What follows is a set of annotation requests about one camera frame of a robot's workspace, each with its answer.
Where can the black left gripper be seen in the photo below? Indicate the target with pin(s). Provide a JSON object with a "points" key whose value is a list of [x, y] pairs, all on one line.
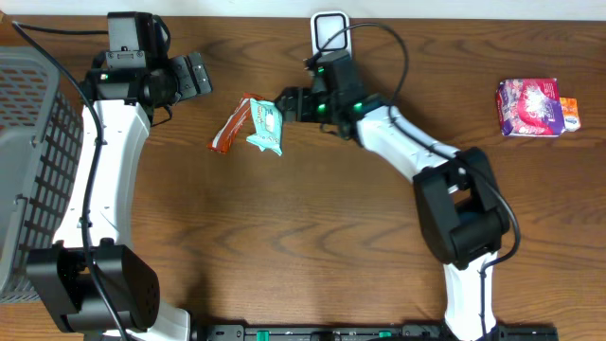
{"points": [[190, 75]]}

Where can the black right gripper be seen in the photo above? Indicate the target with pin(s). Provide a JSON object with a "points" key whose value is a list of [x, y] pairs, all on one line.
{"points": [[303, 112]]}

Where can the teal wet wipes packet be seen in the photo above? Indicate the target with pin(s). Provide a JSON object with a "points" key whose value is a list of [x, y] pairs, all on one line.
{"points": [[268, 125]]}

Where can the orange snack bar wrapper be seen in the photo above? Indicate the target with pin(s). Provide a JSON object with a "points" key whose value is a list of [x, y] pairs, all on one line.
{"points": [[224, 138]]}

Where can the red purple pad package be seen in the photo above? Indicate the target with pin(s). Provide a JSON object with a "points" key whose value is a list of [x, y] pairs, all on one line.
{"points": [[530, 107]]}

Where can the small orange tissue pack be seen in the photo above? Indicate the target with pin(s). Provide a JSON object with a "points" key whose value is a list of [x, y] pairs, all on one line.
{"points": [[570, 114]]}

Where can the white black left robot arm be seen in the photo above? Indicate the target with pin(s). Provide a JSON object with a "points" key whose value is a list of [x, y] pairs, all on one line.
{"points": [[90, 280]]}

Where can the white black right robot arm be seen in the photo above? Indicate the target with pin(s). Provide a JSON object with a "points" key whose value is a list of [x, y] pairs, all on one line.
{"points": [[462, 214]]}

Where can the white barcode scanner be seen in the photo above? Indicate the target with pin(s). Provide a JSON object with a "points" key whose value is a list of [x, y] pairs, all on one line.
{"points": [[324, 24]]}

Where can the grey plastic mesh basket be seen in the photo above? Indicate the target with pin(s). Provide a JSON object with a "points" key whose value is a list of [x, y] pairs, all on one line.
{"points": [[41, 137]]}

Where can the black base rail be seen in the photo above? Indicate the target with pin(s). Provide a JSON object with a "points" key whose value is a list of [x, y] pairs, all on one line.
{"points": [[435, 332]]}

